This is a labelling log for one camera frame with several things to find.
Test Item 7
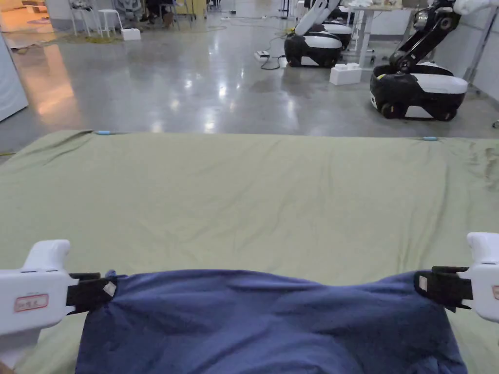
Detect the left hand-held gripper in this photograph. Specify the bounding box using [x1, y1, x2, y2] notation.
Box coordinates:
[0, 239, 119, 369]

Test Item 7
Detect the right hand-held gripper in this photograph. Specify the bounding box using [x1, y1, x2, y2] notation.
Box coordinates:
[413, 232, 499, 322]

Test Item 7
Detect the dark blue garment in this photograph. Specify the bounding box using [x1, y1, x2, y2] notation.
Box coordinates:
[75, 268, 468, 374]

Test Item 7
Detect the bed with pale green sheet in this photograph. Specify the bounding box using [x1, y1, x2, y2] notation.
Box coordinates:
[0, 130, 499, 374]

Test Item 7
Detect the black and white wheeled robot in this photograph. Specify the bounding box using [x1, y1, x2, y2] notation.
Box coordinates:
[323, 21, 354, 50]
[284, 0, 344, 68]
[369, 0, 499, 121]

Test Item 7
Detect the white foam block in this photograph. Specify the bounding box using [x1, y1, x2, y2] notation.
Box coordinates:
[329, 62, 364, 86]

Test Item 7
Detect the white stool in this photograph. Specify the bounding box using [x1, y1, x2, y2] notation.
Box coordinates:
[97, 9, 124, 39]
[71, 4, 96, 37]

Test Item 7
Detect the white desk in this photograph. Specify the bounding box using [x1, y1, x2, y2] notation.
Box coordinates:
[343, 0, 419, 72]

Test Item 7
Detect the black floor cable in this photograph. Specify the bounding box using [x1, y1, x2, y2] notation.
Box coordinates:
[260, 56, 288, 71]

